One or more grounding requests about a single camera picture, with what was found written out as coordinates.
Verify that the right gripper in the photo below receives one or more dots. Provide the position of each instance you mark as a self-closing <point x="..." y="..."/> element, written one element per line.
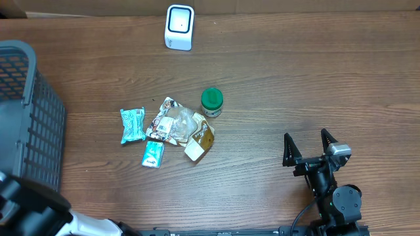
<point x="292" y="155"/>

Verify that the green lid jar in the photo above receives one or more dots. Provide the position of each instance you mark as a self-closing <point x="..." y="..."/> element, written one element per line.
<point x="212" y="102"/>

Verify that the brown clear snack bag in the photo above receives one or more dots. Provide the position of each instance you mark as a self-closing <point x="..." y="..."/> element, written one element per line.
<point x="182" y="126"/>

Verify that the teal tissue pack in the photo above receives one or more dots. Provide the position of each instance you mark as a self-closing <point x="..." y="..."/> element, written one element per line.
<point x="153" y="154"/>

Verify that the teal snack packet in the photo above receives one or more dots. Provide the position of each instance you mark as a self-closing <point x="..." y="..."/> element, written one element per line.
<point x="133" y="122"/>

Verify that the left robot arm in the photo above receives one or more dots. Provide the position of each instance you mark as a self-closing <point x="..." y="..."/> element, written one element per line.
<point x="29" y="208"/>

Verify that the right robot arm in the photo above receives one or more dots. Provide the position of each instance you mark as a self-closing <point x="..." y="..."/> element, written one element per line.
<point x="339" y="207"/>

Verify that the white barcode scanner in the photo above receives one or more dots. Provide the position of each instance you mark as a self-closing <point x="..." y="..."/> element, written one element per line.
<point x="179" y="27"/>

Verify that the grey plastic shopping basket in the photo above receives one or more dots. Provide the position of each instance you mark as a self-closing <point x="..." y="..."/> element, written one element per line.
<point x="33" y="118"/>

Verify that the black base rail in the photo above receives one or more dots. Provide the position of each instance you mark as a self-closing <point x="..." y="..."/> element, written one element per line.
<point x="281" y="231"/>

